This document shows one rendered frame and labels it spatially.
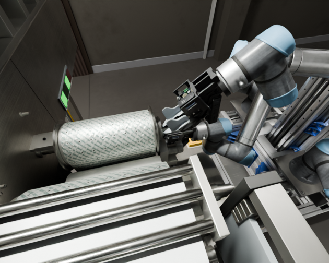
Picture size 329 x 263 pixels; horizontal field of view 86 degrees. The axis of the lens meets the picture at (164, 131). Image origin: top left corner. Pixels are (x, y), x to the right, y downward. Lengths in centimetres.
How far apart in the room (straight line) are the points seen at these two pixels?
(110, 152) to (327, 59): 64
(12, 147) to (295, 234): 53
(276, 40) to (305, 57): 20
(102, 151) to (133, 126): 11
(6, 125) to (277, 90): 63
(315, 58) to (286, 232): 50
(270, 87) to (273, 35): 11
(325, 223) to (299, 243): 192
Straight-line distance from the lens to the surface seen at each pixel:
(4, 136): 51
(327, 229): 218
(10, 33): 69
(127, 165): 50
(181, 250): 23
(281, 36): 46
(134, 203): 22
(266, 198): 27
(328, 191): 98
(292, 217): 28
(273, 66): 47
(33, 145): 57
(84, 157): 52
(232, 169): 174
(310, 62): 65
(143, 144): 49
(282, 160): 117
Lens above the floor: 167
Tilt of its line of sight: 51 degrees down
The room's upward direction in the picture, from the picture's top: straight up
